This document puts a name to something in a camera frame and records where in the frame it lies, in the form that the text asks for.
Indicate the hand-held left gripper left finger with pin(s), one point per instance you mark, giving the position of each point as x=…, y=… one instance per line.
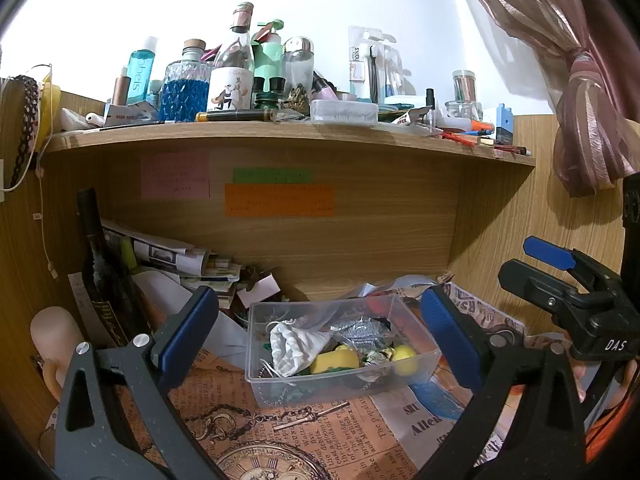
x=187, y=332

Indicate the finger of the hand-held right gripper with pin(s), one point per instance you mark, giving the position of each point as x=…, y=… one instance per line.
x=547, y=252
x=535, y=287

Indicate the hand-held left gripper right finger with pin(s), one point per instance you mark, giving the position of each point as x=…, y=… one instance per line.
x=447, y=332

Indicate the yellow ball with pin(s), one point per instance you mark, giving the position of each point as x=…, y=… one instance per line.
x=405, y=357

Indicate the silver glitter pouch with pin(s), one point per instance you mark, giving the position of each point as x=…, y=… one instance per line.
x=360, y=332

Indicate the white cloth pouch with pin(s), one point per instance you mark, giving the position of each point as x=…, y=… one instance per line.
x=295, y=347

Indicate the yellow sponge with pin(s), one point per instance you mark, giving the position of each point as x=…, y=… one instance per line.
x=335, y=361

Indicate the clear plastic container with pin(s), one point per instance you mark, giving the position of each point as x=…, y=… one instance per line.
x=325, y=385

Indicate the person's right hand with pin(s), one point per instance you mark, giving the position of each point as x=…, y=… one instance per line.
x=580, y=380

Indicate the clear plastic bag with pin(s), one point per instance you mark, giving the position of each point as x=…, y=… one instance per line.
x=405, y=282

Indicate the red packet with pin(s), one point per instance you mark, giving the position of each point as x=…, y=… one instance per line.
x=382, y=306

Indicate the stack of newspapers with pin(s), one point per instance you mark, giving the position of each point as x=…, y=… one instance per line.
x=165, y=252

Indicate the white card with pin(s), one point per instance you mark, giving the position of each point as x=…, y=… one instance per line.
x=260, y=291

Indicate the dark wine bottle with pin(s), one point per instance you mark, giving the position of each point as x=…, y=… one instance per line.
x=100, y=270

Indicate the small blue box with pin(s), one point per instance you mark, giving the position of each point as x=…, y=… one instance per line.
x=504, y=125

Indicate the beige cylinder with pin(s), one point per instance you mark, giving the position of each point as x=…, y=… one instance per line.
x=52, y=330

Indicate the orange marker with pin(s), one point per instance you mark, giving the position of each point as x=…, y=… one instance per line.
x=482, y=124

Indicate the red pen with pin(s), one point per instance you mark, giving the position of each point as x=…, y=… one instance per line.
x=457, y=136

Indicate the pink striped curtain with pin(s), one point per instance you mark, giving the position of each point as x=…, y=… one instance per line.
x=585, y=110

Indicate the vintage printed paper mat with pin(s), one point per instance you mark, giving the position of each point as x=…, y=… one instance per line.
x=300, y=440

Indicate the pink sticky note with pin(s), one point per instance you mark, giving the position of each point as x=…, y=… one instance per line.
x=175, y=175

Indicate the orange sticky note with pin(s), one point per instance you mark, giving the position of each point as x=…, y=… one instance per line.
x=277, y=200

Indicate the small glass jar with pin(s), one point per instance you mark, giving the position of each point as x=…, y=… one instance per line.
x=462, y=110

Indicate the green sticky note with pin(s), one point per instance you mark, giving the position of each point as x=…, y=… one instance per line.
x=272, y=175

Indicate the clear tube with copper foil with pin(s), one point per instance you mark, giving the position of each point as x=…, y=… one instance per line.
x=465, y=85

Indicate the black nail polish bottle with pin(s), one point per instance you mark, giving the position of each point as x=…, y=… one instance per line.
x=430, y=100

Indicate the dark pen with gold ends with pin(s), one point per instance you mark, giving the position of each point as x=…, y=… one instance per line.
x=235, y=115

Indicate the wooden shelf board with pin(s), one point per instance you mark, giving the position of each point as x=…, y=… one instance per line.
x=300, y=137

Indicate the white printed carton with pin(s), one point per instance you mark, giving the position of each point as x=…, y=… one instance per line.
x=130, y=112

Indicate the toothbrush blister pack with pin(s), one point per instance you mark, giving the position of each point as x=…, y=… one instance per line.
x=357, y=65
x=393, y=75

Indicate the glass bottle with blue liquid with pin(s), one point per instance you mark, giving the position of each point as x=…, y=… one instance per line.
x=184, y=95

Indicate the clear lidded plastic box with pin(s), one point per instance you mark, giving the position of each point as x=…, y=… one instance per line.
x=345, y=111

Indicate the tall clear labelled bottle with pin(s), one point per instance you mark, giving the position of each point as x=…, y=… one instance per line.
x=230, y=87

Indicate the brown cosmetic tube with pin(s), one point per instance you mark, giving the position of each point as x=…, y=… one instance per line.
x=120, y=87

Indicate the small black binoculars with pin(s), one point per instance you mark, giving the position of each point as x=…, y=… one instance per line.
x=270, y=91

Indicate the gold metallic trinket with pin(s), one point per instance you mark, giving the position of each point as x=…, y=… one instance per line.
x=297, y=99

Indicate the teal liquid bottle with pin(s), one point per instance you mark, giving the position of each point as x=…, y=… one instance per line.
x=140, y=75

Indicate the yellow hanging item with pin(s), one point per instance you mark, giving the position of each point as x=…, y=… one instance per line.
x=47, y=105

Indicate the pink nail polish bottle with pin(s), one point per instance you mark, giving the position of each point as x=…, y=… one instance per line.
x=327, y=92

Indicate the black lace headband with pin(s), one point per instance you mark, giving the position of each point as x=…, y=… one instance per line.
x=27, y=110

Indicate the mint green pump bottle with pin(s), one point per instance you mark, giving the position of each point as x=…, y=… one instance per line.
x=270, y=60

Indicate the clear jar with silver lid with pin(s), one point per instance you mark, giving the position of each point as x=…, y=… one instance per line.
x=298, y=67

